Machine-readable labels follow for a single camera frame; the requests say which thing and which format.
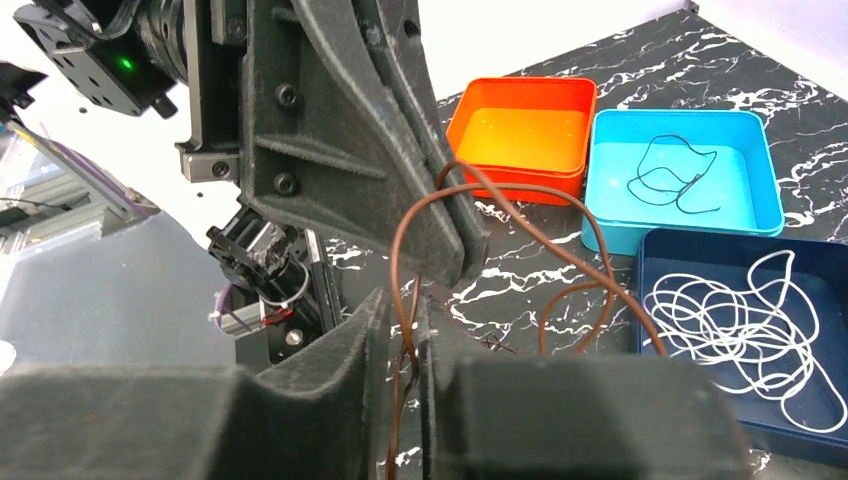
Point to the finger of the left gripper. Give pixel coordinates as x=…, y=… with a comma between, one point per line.
x=392, y=33

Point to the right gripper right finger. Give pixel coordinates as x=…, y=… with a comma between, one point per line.
x=488, y=415

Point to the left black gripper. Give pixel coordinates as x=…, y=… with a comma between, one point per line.
x=325, y=145

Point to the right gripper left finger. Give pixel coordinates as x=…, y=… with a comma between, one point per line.
x=312, y=416

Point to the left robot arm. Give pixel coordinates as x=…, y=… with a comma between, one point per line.
x=125, y=56

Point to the red square tray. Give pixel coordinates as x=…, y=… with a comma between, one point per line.
x=529, y=130

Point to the teal square tray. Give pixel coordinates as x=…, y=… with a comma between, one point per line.
x=691, y=169

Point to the navy square tray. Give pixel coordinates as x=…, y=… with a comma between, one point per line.
x=767, y=317

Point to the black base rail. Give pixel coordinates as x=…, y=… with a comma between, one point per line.
x=280, y=295

